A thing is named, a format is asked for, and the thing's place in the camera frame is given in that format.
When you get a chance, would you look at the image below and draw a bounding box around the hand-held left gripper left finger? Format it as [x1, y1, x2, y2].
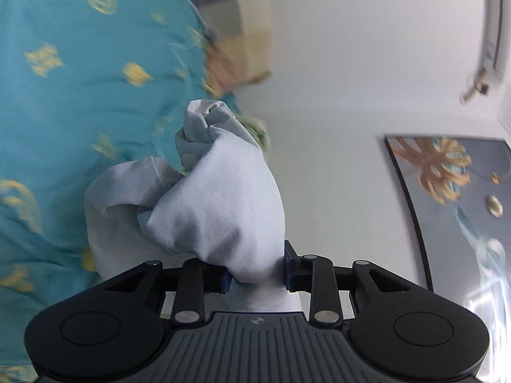
[100, 259, 232, 325]

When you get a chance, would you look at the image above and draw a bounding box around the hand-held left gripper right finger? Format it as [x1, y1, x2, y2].
[283, 240, 416, 325]

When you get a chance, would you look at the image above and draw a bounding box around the white t-shirt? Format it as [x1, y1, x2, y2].
[84, 99, 304, 312]

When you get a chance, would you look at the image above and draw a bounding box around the pale green fleece blanket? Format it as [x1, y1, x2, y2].
[240, 116, 272, 156]

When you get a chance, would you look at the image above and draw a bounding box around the teal patterned bed sheet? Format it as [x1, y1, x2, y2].
[0, 0, 248, 379]

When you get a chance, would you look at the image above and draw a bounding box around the checked pillow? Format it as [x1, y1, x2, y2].
[186, 0, 274, 96]

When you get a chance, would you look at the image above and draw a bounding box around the white air conditioner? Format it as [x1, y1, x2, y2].
[459, 0, 511, 106]

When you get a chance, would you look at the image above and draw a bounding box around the framed flower wall picture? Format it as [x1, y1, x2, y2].
[384, 136, 511, 320]

